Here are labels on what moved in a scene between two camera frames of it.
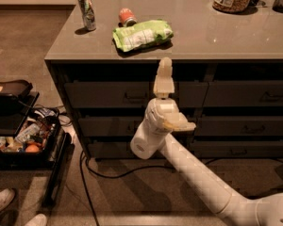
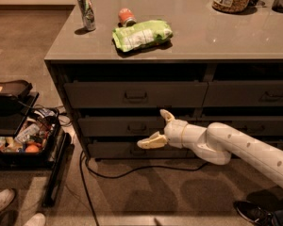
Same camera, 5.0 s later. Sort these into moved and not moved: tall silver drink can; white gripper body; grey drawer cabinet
Moved: white gripper body
Not moved: grey drawer cabinet; tall silver drink can
